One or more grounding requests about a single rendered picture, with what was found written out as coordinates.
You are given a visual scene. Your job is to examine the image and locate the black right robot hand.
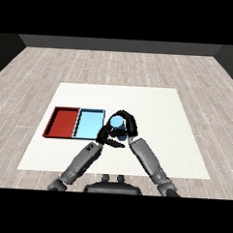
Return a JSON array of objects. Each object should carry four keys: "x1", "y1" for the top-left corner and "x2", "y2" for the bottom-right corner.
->
[{"x1": 108, "y1": 108, "x2": 140, "y2": 139}]

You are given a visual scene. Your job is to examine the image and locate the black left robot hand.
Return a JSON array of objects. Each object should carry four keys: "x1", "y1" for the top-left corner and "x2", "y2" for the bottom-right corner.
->
[{"x1": 95, "y1": 117, "x2": 128, "y2": 149}]

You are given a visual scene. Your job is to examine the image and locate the small blue can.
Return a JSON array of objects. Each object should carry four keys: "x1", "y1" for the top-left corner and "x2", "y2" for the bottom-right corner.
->
[{"x1": 107, "y1": 115, "x2": 128, "y2": 142}]

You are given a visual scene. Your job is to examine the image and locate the light blue shallow open box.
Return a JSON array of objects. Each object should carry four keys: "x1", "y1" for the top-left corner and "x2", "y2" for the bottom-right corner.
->
[{"x1": 71, "y1": 107, "x2": 106, "y2": 141}]

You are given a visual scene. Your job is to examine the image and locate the red shallow open box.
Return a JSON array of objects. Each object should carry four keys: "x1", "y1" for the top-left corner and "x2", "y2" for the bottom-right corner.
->
[{"x1": 42, "y1": 105, "x2": 81, "y2": 141}]

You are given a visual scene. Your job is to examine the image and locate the dark grey robot body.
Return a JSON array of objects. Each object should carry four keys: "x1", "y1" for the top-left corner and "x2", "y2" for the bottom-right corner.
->
[{"x1": 82, "y1": 173, "x2": 144, "y2": 196}]

